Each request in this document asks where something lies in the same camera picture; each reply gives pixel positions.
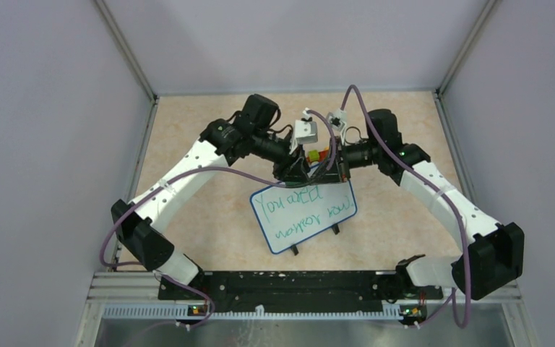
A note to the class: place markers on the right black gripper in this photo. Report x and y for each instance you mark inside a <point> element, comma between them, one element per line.
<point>338,170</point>

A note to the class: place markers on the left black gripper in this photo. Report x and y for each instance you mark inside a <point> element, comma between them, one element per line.
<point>293,168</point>

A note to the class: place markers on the blue-framed whiteboard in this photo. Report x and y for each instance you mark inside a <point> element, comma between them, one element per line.
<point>288,217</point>

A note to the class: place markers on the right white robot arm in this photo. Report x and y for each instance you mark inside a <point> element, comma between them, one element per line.
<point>492,253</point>

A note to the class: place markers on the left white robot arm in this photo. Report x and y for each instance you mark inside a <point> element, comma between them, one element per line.
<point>140,225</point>

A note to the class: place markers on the whiteboard metal stand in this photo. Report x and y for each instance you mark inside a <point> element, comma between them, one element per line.
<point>333,229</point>

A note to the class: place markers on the red yellow toy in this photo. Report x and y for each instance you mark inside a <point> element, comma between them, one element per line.
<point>317,156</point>

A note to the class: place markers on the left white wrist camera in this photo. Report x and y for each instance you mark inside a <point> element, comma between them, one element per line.
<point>304,131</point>

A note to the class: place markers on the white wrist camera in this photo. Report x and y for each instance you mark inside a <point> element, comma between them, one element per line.
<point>304,131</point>
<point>338,121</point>

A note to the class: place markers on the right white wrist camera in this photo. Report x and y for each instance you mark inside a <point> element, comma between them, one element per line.
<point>338,121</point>

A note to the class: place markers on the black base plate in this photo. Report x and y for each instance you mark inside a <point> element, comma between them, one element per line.
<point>381,284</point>

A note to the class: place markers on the aluminium frame rail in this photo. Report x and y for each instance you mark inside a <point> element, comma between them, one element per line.
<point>144,309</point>

